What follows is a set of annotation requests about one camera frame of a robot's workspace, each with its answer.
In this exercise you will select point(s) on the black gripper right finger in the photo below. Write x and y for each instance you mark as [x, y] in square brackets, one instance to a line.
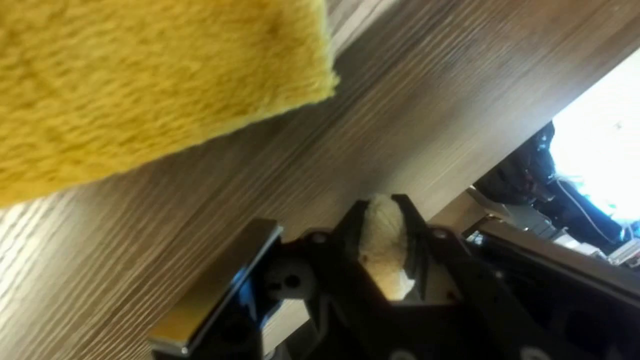
[535, 301]

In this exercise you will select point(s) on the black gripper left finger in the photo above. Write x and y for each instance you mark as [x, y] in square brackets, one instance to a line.
[340, 298]

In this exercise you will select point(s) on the beige brown oval object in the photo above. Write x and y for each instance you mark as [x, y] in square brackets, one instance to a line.
[385, 247]

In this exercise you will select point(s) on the yellow towel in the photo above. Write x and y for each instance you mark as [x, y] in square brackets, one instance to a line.
[90, 89]

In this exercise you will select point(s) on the black backpack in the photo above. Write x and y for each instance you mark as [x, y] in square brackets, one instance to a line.
[526, 176]

